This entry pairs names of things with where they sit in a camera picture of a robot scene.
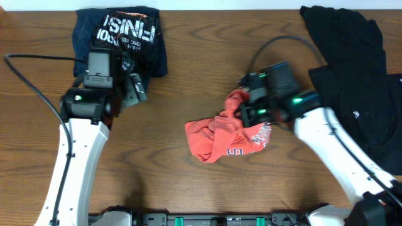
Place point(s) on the black garment pile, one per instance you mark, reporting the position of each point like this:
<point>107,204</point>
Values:
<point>355,84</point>

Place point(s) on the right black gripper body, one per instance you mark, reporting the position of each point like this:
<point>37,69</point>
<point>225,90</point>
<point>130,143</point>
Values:
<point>257,112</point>

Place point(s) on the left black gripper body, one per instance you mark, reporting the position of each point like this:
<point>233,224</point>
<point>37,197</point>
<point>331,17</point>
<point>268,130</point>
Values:
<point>135,91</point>

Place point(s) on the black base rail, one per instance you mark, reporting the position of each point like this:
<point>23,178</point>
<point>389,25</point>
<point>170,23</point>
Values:
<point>220,219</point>

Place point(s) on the red-orange t-shirt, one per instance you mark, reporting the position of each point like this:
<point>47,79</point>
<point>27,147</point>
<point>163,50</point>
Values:
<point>224,135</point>

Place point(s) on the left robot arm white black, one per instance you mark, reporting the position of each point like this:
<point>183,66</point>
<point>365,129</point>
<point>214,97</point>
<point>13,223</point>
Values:
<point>87,115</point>

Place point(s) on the folded navy printed t-shirt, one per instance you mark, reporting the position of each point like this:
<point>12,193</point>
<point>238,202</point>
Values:
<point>135,31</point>

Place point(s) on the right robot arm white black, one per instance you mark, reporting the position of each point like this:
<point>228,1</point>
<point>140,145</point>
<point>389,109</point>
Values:
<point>375,195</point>

